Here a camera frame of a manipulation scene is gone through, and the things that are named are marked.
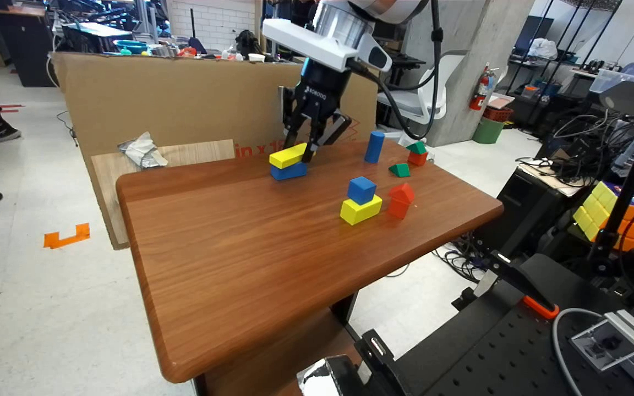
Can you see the long yellow block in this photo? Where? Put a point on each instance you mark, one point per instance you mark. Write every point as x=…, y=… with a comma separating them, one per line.
x=287, y=155

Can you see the red fire extinguisher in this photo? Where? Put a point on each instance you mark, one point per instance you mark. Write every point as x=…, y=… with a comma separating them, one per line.
x=482, y=89

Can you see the thick yellow block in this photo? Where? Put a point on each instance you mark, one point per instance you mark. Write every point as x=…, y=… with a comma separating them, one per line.
x=361, y=211

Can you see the blue cube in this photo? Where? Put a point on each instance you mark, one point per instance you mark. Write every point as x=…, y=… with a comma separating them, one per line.
x=361, y=190

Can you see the green wedge block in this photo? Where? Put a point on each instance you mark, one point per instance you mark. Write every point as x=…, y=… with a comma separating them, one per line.
x=398, y=169

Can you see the blue cylinder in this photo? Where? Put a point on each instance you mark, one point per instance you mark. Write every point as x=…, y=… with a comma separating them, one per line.
x=375, y=145

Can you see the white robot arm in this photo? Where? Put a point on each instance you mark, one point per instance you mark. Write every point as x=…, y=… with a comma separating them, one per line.
x=331, y=36

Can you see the orange cube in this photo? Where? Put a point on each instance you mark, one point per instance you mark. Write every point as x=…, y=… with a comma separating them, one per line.
x=416, y=159

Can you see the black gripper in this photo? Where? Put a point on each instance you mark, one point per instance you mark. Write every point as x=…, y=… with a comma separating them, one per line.
x=317, y=90

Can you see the dark cabinet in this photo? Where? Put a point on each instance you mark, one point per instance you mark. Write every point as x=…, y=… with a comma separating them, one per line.
x=23, y=44

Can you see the large cardboard box red print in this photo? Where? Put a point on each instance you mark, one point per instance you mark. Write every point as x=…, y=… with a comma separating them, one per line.
x=186, y=101

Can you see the aluminium bracket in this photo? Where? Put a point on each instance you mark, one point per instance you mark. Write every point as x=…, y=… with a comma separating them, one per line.
x=616, y=342

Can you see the red-orange block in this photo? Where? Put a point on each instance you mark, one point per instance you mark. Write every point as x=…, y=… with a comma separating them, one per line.
x=398, y=200

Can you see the crumpled silver plastic bag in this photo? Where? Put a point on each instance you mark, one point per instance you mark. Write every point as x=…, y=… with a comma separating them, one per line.
x=144, y=150

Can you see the grey concrete pillar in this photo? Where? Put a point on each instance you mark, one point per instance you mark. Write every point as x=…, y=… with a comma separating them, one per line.
x=485, y=36

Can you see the grey covered equipment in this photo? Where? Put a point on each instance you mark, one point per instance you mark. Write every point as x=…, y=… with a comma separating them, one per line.
x=633, y=84

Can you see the yellow foam sheets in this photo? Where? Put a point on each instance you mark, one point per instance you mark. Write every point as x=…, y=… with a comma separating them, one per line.
x=596, y=211

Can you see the light cardboard sheet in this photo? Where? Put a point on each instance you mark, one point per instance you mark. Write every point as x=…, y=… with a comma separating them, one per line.
x=192, y=152

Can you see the green bin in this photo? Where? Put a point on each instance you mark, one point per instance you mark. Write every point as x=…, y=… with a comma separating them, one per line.
x=487, y=130

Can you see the cluttered desk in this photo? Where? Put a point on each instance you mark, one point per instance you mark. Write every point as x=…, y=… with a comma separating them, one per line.
x=98, y=36

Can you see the black pole stand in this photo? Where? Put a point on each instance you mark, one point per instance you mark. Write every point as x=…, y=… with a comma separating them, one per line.
x=621, y=206

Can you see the black perforated breadboard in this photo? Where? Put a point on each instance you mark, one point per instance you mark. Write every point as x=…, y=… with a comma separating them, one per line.
x=494, y=355

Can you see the blue rectangular block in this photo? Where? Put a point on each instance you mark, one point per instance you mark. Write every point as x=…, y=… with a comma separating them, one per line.
x=287, y=173

